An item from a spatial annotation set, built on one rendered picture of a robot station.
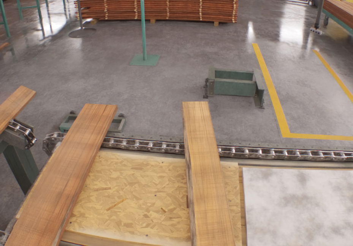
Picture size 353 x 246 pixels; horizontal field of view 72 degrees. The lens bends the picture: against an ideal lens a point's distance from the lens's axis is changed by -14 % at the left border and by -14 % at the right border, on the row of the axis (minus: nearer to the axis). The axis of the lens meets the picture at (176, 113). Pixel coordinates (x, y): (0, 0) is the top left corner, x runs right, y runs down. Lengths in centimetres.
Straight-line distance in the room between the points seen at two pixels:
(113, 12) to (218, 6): 230
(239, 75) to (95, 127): 236
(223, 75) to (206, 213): 261
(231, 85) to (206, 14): 307
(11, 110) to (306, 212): 162
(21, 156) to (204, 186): 117
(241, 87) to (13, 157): 247
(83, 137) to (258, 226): 90
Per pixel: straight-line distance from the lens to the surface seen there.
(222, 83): 322
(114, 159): 132
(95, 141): 137
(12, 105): 177
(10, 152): 184
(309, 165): 143
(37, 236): 109
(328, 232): 118
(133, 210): 112
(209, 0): 605
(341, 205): 130
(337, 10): 702
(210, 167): 121
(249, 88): 327
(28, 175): 193
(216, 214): 105
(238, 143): 143
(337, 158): 150
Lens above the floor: 174
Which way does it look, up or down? 35 degrees down
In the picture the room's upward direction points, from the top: straight up
